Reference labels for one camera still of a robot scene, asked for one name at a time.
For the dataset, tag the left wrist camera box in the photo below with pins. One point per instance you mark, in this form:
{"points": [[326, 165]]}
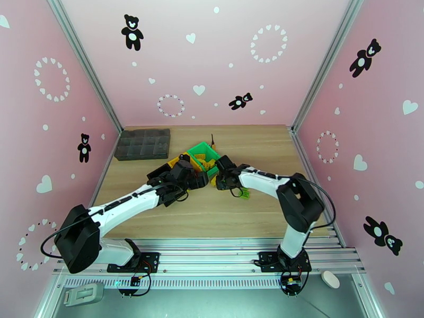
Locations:
{"points": [[199, 180]]}

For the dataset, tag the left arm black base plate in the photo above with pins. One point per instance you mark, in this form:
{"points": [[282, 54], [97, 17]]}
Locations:
{"points": [[150, 260]]}

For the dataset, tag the aluminium frame post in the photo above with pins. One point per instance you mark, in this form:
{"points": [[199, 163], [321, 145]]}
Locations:
{"points": [[86, 65], [328, 62]]}

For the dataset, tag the perforated metal strip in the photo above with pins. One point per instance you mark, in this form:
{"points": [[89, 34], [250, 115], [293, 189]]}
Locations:
{"points": [[215, 283]]}

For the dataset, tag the small electronics board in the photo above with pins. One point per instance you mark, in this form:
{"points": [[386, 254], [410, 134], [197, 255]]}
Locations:
{"points": [[291, 284], [135, 281]]}

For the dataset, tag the white oval object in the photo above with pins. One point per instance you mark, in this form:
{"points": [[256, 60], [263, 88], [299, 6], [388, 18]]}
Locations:
{"points": [[330, 279]]}

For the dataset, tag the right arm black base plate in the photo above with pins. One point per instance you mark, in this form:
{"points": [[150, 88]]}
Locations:
{"points": [[266, 260]]}

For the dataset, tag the aluminium base platform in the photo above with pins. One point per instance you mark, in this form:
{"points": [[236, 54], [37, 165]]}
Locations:
{"points": [[215, 257]]}

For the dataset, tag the green plastic bin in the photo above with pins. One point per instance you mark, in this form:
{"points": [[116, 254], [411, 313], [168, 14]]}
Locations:
{"points": [[198, 148]]}

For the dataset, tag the small lime green brick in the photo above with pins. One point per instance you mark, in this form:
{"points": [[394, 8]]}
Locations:
{"points": [[246, 194]]}

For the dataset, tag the yellow brick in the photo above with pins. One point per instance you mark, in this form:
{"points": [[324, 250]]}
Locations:
{"points": [[215, 183], [208, 165], [200, 158]]}

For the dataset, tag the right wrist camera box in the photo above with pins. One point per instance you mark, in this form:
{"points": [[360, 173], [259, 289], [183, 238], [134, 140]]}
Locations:
{"points": [[226, 164]]}

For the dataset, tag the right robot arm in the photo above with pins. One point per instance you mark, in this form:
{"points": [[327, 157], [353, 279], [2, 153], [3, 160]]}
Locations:
{"points": [[261, 183]]}

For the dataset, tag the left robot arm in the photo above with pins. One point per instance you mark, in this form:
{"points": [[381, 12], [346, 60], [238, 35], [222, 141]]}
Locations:
{"points": [[126, 202]]}

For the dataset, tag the yellow plastic bin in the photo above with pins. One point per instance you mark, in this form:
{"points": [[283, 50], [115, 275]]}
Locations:
{"points": [[172, 163]]}

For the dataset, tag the dark compartment organizer box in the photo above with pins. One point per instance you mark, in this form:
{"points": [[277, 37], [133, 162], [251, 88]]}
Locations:
{"points": [[142, 145]]}

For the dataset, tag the grey plastic device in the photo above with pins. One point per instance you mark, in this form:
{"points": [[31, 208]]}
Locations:
{"points": [[82, 294]]}

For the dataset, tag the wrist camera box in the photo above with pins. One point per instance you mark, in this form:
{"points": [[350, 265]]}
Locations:
{"points": [[199, 180], [226, 164]]}

